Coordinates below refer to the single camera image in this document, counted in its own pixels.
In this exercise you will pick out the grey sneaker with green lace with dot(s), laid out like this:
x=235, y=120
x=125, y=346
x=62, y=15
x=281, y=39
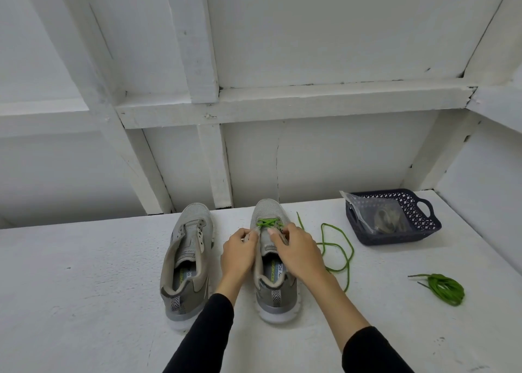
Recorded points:
x=269, y=211

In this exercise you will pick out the person's right forearm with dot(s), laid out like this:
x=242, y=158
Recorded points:
x=350, y=324

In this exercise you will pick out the coiled green shoelace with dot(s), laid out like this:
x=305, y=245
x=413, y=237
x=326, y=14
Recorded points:
x=442, y=289

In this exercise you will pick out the person's left forearm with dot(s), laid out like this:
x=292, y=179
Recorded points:
x=204, y=332

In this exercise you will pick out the clear plastic zip bag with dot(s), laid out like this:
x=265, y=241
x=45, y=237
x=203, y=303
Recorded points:
x=367, y=205

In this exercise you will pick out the grey sneaker without lace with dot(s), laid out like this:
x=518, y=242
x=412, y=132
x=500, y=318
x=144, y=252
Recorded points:
x=191, y=230

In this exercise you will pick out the person's right thumb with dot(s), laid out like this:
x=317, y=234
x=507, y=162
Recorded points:
x=276, y=236

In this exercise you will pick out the person's right hand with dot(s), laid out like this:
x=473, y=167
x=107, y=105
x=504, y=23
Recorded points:
x=299, y=256

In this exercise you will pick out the dark blue plastic basket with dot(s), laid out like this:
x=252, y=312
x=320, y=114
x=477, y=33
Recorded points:
x=420, y=218

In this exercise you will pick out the person's left hand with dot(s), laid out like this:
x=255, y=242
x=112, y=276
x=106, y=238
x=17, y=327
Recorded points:
x=238, y=258

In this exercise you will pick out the grey shoelaces in bag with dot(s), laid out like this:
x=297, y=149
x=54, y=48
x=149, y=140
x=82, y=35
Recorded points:
x=386, y=221

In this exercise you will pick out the long green shoelace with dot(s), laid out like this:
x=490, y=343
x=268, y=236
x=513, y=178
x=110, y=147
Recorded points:
x=323, y=244

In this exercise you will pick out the person's left thumb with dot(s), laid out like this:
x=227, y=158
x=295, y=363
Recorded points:
x=251, y=238

